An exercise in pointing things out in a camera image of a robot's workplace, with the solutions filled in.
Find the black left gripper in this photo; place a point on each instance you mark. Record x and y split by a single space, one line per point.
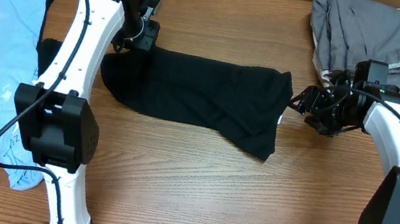
146 43

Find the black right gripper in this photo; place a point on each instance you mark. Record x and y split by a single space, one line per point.
311 101

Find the black t-shirt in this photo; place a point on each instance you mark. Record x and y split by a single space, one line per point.
244 104

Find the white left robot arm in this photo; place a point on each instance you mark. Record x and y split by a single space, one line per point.
54 116

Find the folded grey shorts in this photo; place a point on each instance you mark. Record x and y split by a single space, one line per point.
367 15

